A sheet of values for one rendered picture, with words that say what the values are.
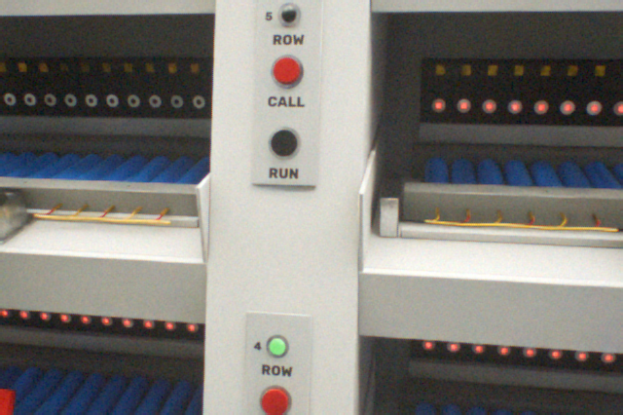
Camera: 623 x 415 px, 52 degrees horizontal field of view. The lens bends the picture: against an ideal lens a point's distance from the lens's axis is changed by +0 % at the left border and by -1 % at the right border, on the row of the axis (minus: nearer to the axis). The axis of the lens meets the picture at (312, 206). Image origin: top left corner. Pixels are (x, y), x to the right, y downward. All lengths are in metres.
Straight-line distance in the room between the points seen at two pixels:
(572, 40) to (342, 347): 0.35
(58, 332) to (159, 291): 0.24
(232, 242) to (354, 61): 0.13
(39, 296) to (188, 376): 0.17
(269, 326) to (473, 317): 0.12
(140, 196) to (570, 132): 0.34
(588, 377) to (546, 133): 0.20
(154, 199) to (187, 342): 0.18
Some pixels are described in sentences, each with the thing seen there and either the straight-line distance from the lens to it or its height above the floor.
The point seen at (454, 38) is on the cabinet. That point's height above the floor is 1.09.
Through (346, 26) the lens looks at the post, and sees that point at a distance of 0.40.
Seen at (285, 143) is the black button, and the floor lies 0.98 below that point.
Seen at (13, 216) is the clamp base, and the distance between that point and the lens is 0.49.
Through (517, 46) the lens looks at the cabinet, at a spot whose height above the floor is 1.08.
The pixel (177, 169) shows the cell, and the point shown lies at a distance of 0.52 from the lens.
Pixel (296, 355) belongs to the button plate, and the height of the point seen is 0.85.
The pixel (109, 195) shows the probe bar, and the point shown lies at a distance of 0.48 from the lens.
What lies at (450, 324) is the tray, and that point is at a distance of 0.40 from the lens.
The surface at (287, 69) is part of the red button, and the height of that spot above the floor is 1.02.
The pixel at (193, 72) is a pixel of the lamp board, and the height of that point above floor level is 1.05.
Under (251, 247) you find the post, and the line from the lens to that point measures 0.40.
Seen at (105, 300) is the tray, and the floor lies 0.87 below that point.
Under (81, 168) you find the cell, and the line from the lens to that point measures 0.56.
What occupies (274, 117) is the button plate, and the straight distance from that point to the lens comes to 0.39.
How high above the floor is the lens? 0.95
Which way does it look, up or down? 2 degrees down
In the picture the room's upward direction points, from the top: 2 degrees clockwise
